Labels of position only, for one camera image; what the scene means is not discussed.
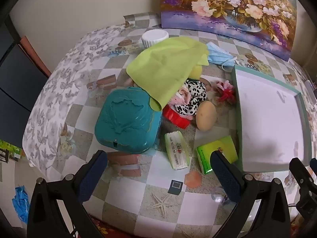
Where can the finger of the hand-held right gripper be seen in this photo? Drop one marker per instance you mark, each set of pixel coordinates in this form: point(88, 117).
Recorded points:
point(314, 165)
point(303, 178)

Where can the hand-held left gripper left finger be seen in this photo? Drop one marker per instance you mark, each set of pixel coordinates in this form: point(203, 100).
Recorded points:
point(92, 176)

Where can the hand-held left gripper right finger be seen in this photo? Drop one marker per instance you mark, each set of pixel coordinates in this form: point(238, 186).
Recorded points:
point(224, 176)

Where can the green tissue packet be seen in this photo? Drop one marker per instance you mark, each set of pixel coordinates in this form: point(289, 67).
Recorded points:
point(219, 151)

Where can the white tissue packet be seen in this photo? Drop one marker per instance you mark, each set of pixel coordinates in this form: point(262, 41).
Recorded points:
point(177, 151)

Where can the white tray with green rim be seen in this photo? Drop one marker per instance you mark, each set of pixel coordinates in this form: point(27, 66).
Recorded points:
point(267, 119)

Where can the yellow sponge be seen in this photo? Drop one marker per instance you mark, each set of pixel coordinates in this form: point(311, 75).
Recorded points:
point(195, 72)

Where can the lime green cloth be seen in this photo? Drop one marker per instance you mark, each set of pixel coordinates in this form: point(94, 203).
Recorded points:
point(163, 67)

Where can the small black square tag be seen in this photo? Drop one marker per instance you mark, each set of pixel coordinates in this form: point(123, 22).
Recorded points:
point(175, 187)

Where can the red floral mat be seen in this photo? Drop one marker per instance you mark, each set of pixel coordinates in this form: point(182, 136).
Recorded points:
point(99, 229)

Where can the beige potato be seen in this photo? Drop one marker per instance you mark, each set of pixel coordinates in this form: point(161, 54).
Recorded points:
point(206, 116)

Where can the teal plastic toy case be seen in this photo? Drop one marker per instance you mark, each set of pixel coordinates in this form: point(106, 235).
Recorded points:
point(126, 121)

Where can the blue plastic bag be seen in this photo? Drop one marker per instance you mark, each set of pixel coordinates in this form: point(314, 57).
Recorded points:
point(21, 203)

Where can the red shiny container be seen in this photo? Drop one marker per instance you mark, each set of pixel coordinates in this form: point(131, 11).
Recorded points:
point(173, 116)

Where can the red pink pipe cleaner flower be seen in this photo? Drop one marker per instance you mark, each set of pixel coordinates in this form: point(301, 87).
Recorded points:
point(224, 93)

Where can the grey floral tablecloth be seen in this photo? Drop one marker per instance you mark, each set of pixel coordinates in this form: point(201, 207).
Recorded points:
point(54, 99)

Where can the black white spotted cloth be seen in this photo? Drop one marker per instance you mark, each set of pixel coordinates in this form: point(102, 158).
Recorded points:
point(194, 93)

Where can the blue face mask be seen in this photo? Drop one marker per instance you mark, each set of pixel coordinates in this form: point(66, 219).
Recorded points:
point(218, 54)

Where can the dark cabinet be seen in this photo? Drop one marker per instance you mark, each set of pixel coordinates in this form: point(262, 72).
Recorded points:
point(14, 79)

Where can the brown wooden board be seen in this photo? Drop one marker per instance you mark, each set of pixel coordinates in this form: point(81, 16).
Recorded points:
point(34, 54)

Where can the white round lid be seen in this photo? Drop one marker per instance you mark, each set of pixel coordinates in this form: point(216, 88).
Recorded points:
point(154, 37)

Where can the flower painting canvas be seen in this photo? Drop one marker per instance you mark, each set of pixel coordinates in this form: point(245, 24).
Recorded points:
point(223, 5)

